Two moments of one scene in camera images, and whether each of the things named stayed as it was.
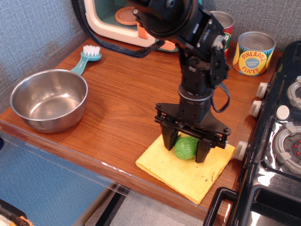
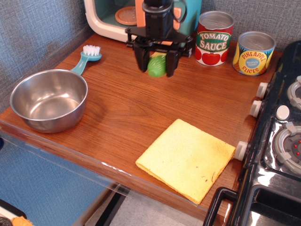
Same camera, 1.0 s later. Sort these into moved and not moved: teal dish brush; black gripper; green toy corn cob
Moved: black gripper; green toy corn cob
Not moved: teal dish brush
